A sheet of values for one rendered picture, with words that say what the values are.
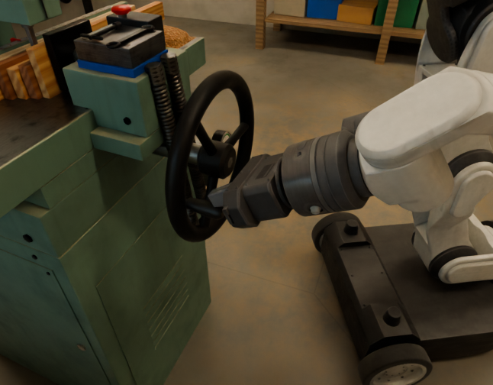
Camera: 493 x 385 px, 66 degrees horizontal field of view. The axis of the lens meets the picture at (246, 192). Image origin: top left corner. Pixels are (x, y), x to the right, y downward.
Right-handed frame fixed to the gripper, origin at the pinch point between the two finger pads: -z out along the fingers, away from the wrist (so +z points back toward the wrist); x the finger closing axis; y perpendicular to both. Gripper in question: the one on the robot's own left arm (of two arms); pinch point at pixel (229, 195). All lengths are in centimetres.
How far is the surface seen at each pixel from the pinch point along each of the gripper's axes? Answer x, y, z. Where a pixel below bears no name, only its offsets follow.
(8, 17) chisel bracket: 6.4, 35.0, -27.4
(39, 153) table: -7.5, 16.0, -19.8
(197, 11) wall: 335, 45, -208
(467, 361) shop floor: 49, -101, 9
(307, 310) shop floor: 46, -75, -36
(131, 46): 5.8, 22.4, -7.3
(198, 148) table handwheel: 10.6, 4.3, -10.2
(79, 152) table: -1.0, 13.1, -21.6
